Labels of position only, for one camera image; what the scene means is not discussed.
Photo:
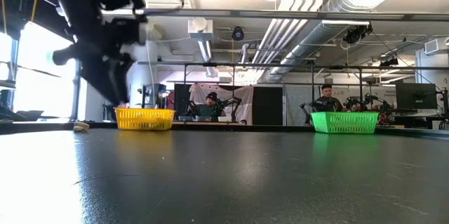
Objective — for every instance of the person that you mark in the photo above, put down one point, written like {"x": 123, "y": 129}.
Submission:
{"x": 328, "y": 99}
{"x": 208, "y": 109}

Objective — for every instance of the white wall air unit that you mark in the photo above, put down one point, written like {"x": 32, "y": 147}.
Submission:
{"x": 432, "y": 46}

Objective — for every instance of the large silver ventilation duct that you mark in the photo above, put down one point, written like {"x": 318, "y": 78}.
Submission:
{"x": 315, "y": 38}

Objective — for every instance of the black red background robot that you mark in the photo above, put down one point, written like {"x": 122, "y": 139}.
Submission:
{"x": 368, "y": 106}

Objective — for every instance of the black equipment stand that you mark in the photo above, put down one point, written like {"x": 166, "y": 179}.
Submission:
{"x": 151, "y": 95}

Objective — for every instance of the grey overhead frame rail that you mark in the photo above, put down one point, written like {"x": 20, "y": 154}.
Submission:
{"x": 280, "y": 15}

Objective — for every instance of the black ceiling track light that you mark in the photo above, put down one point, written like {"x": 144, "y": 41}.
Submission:
{"x": 388, "y": 62}
{"x": 358, "y": 33}

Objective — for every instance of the green plastic basket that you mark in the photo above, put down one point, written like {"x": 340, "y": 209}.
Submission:
{"x": 344, "y": 122}

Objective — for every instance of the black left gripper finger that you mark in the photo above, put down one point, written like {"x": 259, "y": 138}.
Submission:
{"x": 112, "y": 73}

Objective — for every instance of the black background rack frame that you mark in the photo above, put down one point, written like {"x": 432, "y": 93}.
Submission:
{"x": 245, "y": 65}

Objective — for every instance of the bright large window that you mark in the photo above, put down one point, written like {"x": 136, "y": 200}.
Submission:
{"x": 35, "y": 83}

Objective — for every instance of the black round ceiling speaker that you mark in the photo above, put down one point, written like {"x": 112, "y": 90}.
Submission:
{"x": 238, "y": 33}

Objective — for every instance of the yellow plastic basket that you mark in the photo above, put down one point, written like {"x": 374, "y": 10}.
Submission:
{"x": 145, "y": 118}

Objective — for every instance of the beige toy mushroom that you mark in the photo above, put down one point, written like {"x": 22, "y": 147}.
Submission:
{"x": 81, "y": 126}

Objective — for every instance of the white cloth backdrop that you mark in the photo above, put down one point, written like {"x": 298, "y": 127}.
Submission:
{"x": 200, "y": 94}

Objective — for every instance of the white ceiling pipe run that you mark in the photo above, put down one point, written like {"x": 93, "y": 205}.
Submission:
{"x": 280, "y": 38}

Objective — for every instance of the black computer monitor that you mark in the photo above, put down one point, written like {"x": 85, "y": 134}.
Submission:
{"x": 417, "y": 95}

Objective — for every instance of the white ceiling air box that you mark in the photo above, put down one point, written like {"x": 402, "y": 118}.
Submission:
{"x": 200, "y": 29}

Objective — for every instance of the white patterned curtain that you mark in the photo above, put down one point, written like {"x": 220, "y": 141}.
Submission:
{"x": 298, "y": 94}

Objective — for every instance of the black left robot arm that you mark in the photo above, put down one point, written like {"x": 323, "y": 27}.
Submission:
{"x": 77, "y": 6}

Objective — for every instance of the black partition panel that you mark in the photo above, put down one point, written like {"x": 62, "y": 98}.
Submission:
{"x": 267, "y": 106}

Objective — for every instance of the black background robot arm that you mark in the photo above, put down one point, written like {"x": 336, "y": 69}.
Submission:
{"x": 224, "y": 103}
{"x": 308, "y": 111}

